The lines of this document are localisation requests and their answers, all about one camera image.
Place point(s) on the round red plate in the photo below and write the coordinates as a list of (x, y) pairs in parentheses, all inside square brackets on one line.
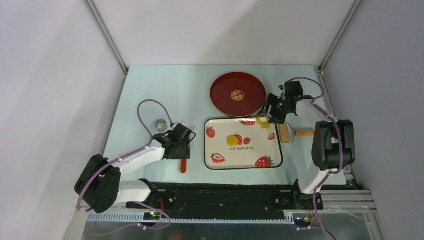
[(238, 94)]

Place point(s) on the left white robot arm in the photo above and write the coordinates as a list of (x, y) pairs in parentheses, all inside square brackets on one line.
[(101, 184)]

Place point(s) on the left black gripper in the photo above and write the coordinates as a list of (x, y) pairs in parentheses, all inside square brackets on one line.
[(185, 153)]

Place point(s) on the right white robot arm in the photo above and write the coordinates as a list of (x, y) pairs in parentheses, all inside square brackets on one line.
[(333, 146)]

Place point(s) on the strawberry print tray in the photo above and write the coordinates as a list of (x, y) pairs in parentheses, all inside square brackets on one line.
[(258, 145)]

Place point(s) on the yellow dough piece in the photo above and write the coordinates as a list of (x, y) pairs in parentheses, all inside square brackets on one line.
[(232, 140)]

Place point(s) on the small clear glass cup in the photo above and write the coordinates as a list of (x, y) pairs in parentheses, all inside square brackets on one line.
[(161, 125)]

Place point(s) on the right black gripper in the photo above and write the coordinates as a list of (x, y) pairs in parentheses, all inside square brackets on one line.
[(277, 119)]

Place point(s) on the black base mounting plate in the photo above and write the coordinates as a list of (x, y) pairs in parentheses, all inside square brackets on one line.
[(201, 201)]

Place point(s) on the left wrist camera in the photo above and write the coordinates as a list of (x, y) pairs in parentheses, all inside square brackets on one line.
[(174, 124)]

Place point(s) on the orange handled spatula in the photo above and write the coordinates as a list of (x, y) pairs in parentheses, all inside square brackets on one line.
[(183, 166)]

